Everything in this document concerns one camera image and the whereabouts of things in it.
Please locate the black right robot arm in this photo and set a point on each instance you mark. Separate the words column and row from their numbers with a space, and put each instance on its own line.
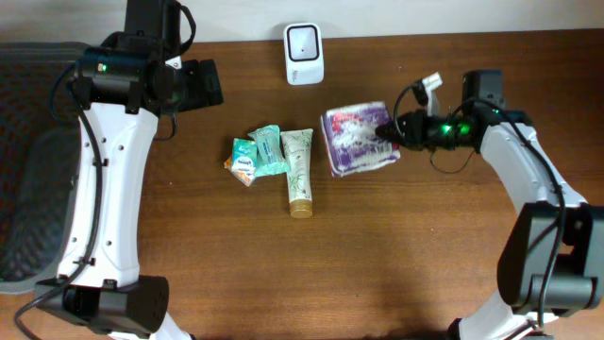
column 552, row 264

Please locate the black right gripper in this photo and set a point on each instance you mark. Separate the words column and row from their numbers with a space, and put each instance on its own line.
column 413, row 137

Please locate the green wipes pack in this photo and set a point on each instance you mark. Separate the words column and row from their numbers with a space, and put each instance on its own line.
column 270, row 160

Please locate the white barcode scanner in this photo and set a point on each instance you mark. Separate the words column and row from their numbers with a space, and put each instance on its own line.
column 304, row 56

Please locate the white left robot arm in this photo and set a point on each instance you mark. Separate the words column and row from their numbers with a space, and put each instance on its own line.
column 122, row 88

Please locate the orange tissue pack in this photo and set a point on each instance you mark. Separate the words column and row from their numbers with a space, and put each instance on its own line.
column 245, row 178

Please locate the white Pantene tube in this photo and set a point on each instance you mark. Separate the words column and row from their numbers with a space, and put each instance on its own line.
column 297, row 148

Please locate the red purple tissue pack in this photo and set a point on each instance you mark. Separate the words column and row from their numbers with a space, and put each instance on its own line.
column 352, row 144

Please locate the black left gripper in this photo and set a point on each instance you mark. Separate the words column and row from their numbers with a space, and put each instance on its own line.
column 204, row 86

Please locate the grey plastic basket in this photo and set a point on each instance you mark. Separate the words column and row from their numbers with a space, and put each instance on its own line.
column 40, row 150

